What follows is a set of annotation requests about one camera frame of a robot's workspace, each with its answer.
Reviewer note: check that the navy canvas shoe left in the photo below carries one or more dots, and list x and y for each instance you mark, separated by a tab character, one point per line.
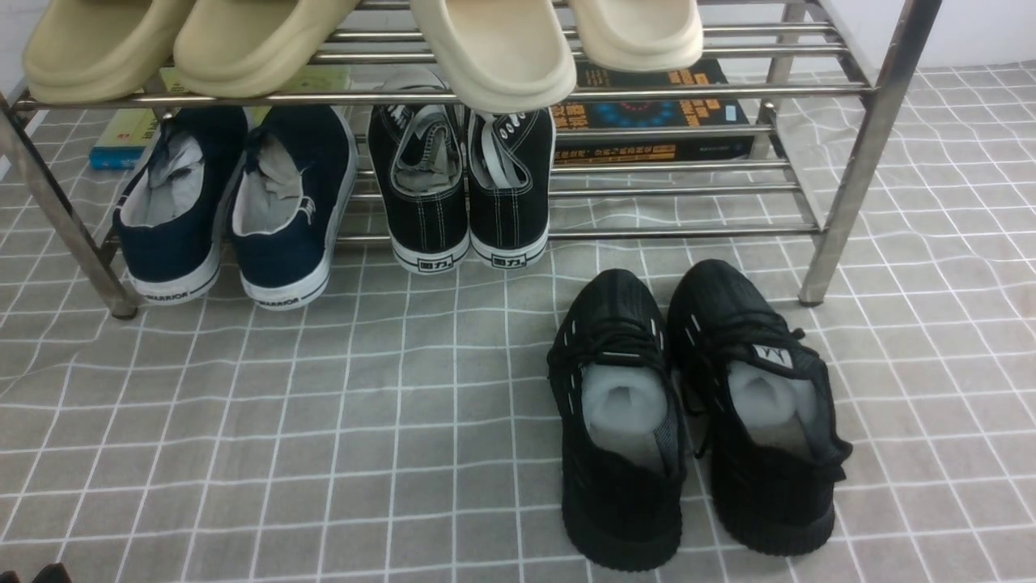
171	216

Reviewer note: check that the cream slipper centre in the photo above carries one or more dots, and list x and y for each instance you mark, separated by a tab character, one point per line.
499	57

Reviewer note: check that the cream slipper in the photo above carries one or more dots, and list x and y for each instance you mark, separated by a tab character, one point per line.
639	35
499	57

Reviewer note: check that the black knit sneaker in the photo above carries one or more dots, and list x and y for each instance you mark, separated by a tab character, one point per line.
771	429
624	439

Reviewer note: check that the green yellow book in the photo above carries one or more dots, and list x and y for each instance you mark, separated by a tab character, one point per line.
129	133

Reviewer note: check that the black canvas sneaker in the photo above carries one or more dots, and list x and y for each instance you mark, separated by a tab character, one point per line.
511	157
416	155

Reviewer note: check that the tan slipper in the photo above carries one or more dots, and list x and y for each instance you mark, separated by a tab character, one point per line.
92	51
241	49

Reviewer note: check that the grey checked floor cloth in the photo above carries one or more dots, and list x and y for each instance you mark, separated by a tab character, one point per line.
401	427

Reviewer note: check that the navy canvas shoe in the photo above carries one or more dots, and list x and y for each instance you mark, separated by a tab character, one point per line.
300	168
171	216

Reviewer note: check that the black canvas sneaker right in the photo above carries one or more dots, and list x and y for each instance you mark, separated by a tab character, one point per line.
511	157

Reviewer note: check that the stainless steel shoe rack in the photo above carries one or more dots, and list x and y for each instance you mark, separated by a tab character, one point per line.
805	29

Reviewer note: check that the dark object bottom left corner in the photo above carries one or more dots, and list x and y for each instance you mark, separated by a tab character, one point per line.
50	573

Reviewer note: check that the black canvas sneaker left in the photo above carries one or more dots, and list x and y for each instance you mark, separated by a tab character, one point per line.
416	155

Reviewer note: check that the cream slipper right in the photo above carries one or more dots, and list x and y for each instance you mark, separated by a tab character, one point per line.
639	35

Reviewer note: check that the navy canvas shoe right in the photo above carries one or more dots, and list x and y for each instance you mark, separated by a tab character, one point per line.
300	168

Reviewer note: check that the tan slipper far left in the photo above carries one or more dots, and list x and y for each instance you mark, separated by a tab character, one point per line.
92	51

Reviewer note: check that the black book orange text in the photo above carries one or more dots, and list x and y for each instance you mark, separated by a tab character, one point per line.
647	113

